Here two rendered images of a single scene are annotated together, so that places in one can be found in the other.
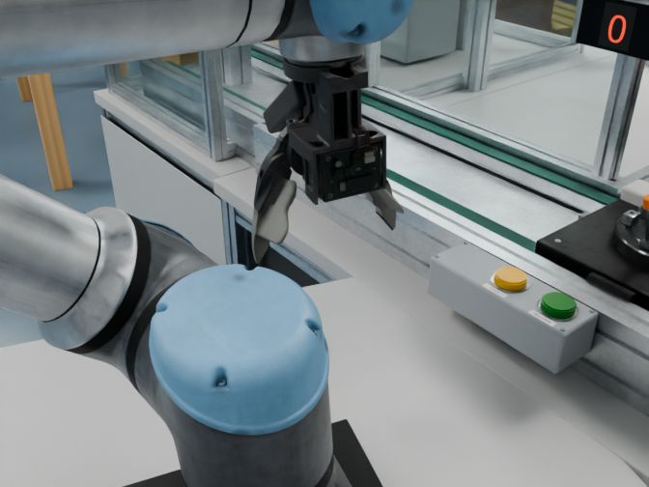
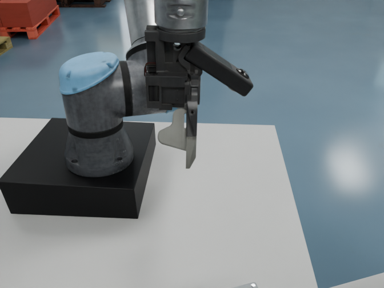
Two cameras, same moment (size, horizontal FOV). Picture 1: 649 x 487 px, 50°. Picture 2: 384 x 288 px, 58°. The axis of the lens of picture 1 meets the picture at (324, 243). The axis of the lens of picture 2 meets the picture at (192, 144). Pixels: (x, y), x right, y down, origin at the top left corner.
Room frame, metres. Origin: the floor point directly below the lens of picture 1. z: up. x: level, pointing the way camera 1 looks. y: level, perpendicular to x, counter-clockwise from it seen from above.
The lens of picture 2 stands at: (0.81, -0.46, 1.42)
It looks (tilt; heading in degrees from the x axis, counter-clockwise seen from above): 35 degrees down; 112
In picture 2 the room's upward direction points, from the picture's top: straight up
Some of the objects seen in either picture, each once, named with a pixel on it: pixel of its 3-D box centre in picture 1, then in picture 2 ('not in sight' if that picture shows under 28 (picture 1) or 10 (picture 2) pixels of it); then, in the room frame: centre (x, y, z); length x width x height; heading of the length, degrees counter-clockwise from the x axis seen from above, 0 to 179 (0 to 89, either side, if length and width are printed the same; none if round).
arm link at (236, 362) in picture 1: (240, 377); (95, 89); (0.38, 0.06, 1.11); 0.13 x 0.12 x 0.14; 39
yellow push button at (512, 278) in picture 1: (510, 281); not in sight; (0.72, -0.23, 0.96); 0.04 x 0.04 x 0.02
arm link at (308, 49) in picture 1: (325, 32); (180, 12); (0.61, 0.00, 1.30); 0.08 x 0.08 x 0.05
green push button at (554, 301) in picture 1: (557, 307); not in sight; (0.67, -0.27, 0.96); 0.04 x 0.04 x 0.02
